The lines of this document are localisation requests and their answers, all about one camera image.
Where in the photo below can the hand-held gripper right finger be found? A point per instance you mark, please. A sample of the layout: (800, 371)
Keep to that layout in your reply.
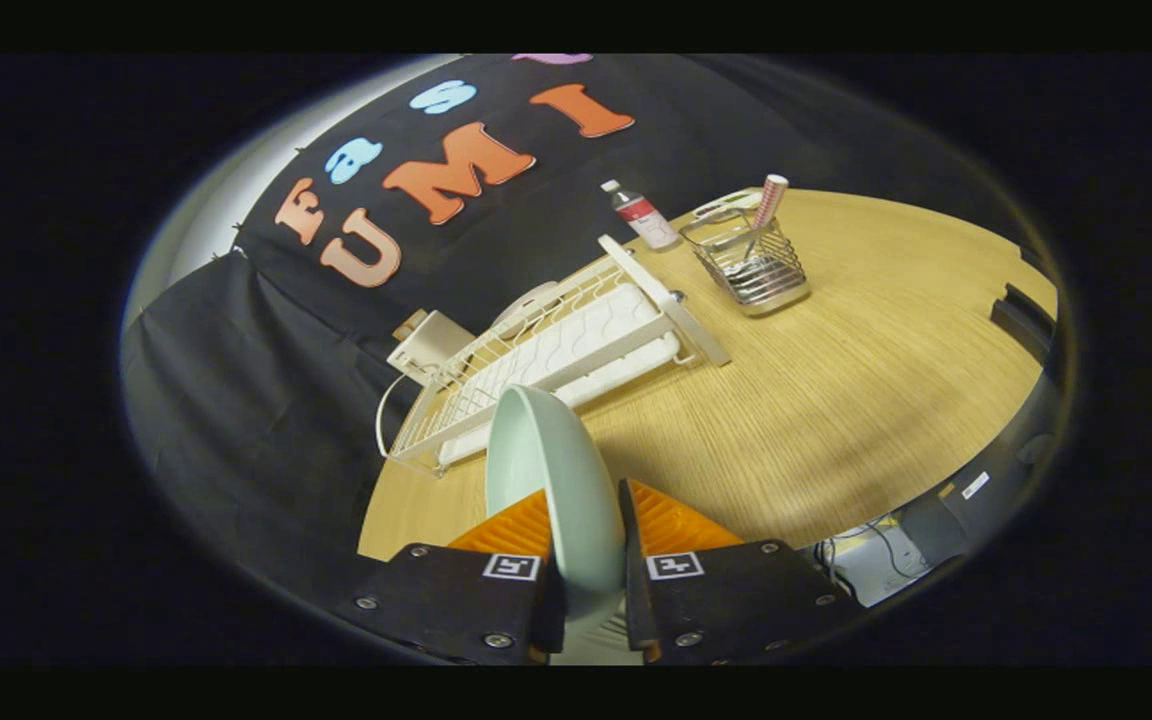
(634, 600)

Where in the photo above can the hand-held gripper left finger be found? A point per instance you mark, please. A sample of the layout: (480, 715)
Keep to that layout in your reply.
(446, 600)

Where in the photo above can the light green plate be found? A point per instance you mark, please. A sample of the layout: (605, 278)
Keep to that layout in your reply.
(546, 460)

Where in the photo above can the white plate with food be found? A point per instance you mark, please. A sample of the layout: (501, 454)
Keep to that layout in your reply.
(526, 300)

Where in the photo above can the white toaster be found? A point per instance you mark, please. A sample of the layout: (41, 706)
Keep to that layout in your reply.
(431, 345)

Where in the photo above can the white ribbed drip tray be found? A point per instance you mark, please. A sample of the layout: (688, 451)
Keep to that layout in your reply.
(576, 340)

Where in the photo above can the brown toast slice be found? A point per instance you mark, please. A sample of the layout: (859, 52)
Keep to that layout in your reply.
(408, 325)

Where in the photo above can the black backdrop cloth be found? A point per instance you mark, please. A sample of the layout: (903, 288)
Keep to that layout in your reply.
(236, 400)

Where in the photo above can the clear plastic water bottle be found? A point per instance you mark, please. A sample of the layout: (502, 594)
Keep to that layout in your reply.
(644, 215)

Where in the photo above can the small white sauce tray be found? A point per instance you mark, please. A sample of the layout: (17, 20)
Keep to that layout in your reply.
(721, 207)

